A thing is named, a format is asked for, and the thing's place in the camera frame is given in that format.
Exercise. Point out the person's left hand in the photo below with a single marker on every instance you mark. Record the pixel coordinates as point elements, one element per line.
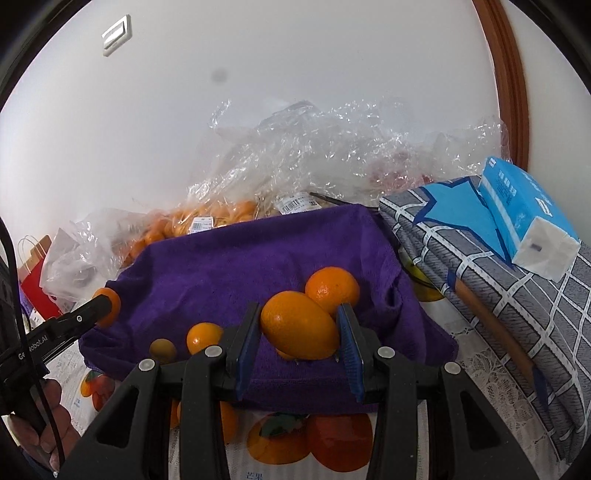
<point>53,415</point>

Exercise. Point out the blue tissue pack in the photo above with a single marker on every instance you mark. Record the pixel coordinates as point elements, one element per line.
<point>517,203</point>

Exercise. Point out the small green brown fruit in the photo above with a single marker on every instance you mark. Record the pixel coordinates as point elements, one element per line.
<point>162,350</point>

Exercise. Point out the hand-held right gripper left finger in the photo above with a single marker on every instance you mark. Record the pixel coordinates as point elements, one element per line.
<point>244,353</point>

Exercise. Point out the thin black rod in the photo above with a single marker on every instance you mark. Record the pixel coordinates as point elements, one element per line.
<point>332,199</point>

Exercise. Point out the white light switch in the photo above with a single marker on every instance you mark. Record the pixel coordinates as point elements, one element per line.
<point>116,34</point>

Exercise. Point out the fruit print plastic tablecloth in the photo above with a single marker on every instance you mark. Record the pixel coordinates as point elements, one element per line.
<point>485,415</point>

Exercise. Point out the wooden stick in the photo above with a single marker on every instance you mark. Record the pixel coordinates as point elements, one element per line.
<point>494,327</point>

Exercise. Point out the crinkled clear plastic wrap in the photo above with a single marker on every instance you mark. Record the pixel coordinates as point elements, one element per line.
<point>323,147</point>

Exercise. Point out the purple towel covered tray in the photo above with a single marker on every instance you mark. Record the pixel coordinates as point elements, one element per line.
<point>231,267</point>

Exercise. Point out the grey checked cloth bundle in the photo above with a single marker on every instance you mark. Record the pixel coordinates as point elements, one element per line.
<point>568,323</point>

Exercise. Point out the orange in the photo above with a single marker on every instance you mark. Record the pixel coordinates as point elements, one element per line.
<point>203,337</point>
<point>111,309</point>
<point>332,288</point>
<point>285,354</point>
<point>300,323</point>
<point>229,420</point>

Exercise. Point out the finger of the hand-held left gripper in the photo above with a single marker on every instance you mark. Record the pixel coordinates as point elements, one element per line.
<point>87,316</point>

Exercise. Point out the red paper bag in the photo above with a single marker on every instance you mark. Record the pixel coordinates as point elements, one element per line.
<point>37,286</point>

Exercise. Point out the clear plastic bag of oranges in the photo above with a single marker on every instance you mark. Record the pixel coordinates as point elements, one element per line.
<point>231,212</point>

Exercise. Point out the white plastic bag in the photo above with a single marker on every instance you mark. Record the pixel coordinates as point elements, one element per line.
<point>62,272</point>

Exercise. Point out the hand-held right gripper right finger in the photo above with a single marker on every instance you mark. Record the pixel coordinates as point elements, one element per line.
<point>348,355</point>

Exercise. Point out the brown wooden door frame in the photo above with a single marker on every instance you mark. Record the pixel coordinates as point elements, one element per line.
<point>508,83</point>

